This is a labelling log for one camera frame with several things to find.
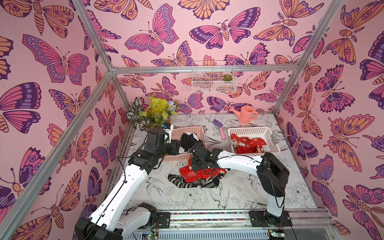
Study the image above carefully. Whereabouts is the black white striped sock left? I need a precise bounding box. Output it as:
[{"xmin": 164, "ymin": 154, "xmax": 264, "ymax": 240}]
[{"xmin": 168, "ymin": 174, "xmax": 201, "ymax": 189}]

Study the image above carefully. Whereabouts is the black plaid sock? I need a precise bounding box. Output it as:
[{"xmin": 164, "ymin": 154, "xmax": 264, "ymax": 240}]
[{"xmin": 201, "ymin": 175, "xmax": 224, "ymax": 189}]

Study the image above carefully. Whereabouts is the white plastic basket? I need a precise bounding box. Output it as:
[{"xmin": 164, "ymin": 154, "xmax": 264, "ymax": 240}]
[{"xmin": 228, "ymin": 127, "xmax": 281, "ymax": 156}]

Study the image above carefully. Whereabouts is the pink watering can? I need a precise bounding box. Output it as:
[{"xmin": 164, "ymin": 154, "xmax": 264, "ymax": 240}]
[{"xmin": 229, "ymin": 106, "xmax": 259, "ymax": 125}]

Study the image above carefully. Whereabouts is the pink plastic basket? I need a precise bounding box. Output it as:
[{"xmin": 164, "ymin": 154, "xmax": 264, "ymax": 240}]
[{"xmin": 165, "ymin": 126, "xmax": 207, "ymax": 162}]

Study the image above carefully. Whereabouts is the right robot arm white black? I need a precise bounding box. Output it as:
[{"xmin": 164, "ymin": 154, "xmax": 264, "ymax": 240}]
[{"xmin": 189, "ymin": 143, "xmax": 290, "ymax": 227}]

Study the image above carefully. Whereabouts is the red patterned sock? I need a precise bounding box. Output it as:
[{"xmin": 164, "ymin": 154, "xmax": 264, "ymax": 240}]
[{"xmin": 179, "ymin": 159, "xmax": 228, "ymax": 183}]

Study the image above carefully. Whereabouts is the purple pink garden trowel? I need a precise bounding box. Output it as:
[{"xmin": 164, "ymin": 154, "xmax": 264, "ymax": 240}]
[{"xmin": 213, "ymin": 119, "xmax": 226, "ymax": 140}]

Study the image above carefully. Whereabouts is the red snowflake santa sock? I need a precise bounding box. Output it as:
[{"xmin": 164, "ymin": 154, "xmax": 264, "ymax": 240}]
[{"xmin": 237, "ymin": 138, "xmax": 267, "ymax": 154}]

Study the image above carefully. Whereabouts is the small green succulent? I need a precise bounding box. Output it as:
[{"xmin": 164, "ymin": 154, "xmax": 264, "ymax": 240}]
[{"xmin": 222, "ymin": 74, "xmax": 233, "ymax": 82}]

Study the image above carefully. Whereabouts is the black pinstripe sock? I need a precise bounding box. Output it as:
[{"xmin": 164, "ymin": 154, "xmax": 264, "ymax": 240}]
[{"xmin": 179, "ymin": 133, "xmax": 202, "ymax": 153}]

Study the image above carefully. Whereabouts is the artificial plant bouquet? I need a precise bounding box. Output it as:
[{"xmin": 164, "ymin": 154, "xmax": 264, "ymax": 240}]
[{"xmin": 126, "ymin": 97, "xmax": 180, "ymax": 132}]

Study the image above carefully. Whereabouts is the white wire wall basket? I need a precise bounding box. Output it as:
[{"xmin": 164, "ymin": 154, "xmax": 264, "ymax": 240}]
[{"xmin": 191, "ymin": 65, "xmax": 238, "ymax": 94}]

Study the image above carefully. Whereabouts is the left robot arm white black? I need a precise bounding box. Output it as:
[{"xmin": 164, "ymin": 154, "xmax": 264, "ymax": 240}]
[{"xmin": 75, "ymin": 123, "xmax": 180, "ymax": 240}]

